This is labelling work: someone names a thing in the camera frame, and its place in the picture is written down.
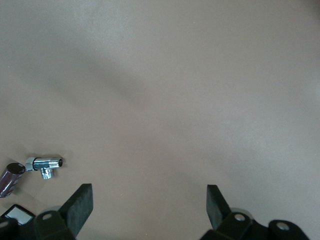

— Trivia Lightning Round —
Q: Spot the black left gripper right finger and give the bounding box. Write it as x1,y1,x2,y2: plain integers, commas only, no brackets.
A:
199,184,310,240

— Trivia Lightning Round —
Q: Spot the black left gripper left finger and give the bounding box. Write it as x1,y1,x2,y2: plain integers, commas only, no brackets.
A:
0,183,94,240

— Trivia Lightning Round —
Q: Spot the chrome angle valve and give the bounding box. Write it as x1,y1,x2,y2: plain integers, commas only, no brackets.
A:
25,154,65,180

